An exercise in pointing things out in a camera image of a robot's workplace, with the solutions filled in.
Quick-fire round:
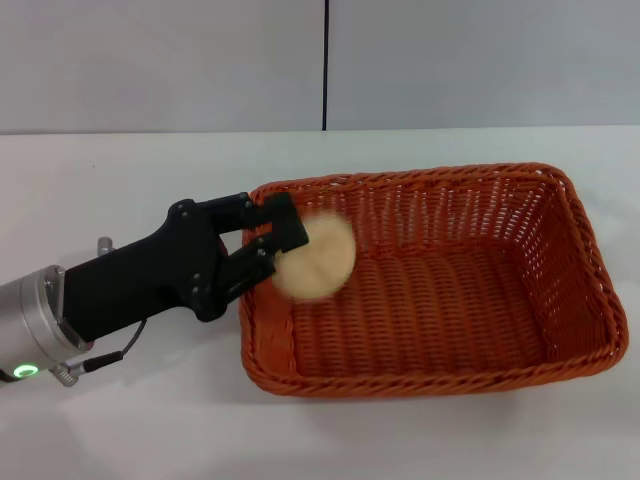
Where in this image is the orange woven rectangular basket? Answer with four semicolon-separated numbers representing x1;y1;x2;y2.
238;160;629;399

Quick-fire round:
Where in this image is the round peach bread bun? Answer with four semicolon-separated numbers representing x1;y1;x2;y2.
269;212;357;301

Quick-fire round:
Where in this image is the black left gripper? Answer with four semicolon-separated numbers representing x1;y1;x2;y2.
64;192;311;342

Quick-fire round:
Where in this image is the left arm cable with plug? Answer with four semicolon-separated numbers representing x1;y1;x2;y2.
49;319;149;387

